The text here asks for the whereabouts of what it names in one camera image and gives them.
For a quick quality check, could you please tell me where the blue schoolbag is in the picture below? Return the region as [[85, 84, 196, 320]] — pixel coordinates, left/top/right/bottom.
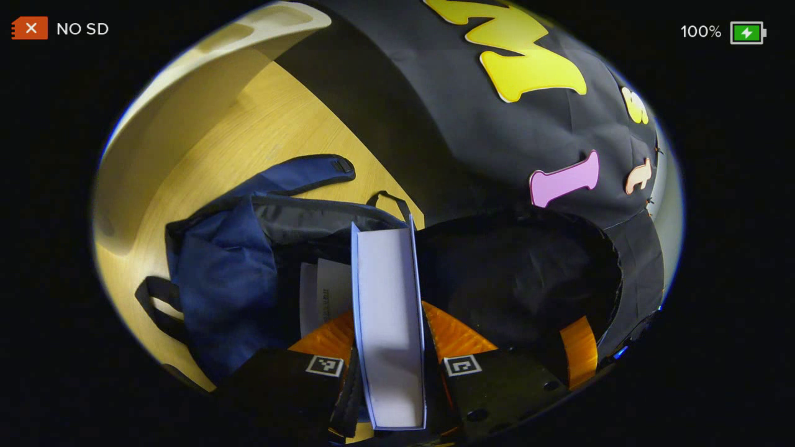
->
[[135, 154, 622, 386]]

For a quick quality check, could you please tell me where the black backdrop cloth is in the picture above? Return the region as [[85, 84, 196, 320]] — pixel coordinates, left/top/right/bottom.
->
[[273, 0, 668, 361]]

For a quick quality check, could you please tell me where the white cover book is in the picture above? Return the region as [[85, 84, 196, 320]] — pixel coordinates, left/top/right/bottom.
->
[[299, 258, 355, 339]]

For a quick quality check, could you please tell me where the white bookshelf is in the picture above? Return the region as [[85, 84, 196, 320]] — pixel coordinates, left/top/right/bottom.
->
[[93, 1, 333, 255]]

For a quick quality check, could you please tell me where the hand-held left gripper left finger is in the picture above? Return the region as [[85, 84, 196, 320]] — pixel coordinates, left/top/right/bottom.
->
[[214, 310, 361, 438]]

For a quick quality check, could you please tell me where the lavender cover book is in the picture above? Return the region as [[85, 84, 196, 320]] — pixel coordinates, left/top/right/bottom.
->
[[351, 214, 428, 431]]

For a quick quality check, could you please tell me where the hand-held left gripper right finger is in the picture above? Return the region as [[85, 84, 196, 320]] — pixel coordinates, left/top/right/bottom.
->
[[422, 301, 569, 435]]

